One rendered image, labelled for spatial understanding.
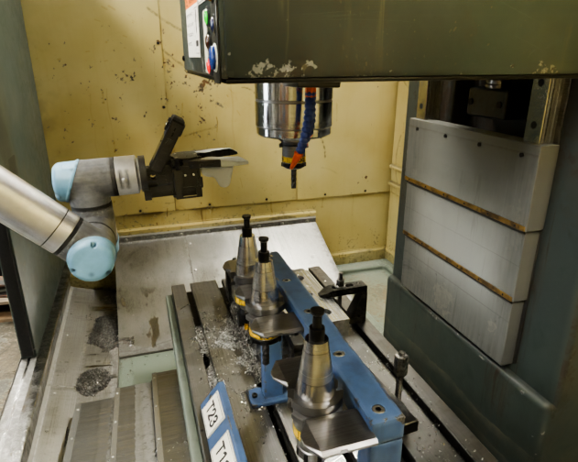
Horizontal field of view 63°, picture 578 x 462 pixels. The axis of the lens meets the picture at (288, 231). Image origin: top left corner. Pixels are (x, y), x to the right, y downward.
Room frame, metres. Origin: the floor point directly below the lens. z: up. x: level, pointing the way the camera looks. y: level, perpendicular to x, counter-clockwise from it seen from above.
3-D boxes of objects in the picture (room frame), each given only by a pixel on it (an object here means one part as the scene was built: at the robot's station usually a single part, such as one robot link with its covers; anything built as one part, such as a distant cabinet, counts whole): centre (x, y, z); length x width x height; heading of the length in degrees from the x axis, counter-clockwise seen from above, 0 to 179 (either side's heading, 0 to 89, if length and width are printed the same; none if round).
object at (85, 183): (0.88, 0.39, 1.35); 0.11 x 0.08 x 0.09; 108
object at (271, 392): (0.82, 0.03, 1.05); 0.10 x 0.05 x 0.30; 108
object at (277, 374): (0.49, -0.01, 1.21); 0.07 x 0.05 x 0.01; 108
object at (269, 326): (0.60, 0.02, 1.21); 0.07 x 0.05 x 0.01; 108
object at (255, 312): (0.65, 0.04, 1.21); 0.06 x 0.06 x 0.03
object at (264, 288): (0.65, 0.04, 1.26); 0.04 x 0.04 x 0.07
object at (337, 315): (1.09, 0.01, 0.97); 0.29 x 0.23 x 0.05; 18
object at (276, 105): (1.01, -0.01, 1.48); 0.16 x 0.16 x 0.12
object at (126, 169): (0.90, 0.31, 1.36); 0.08 x 0.05 x 0.08; 18
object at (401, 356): (0.80, -0.22, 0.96); 0.03 x 0.03 x 0.13
